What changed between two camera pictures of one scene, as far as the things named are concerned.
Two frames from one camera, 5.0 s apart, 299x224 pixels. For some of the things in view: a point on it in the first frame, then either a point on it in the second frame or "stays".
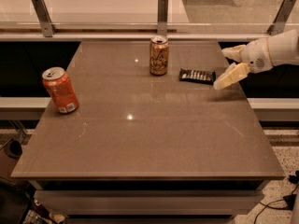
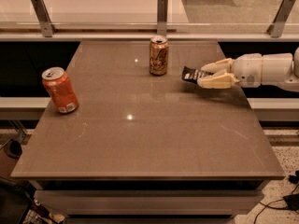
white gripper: x=257 y=56 → x=248 y=68
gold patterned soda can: x=159 y=55 stays
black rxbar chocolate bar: x=206 y=77 stays
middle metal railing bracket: x=162 y=15 stays
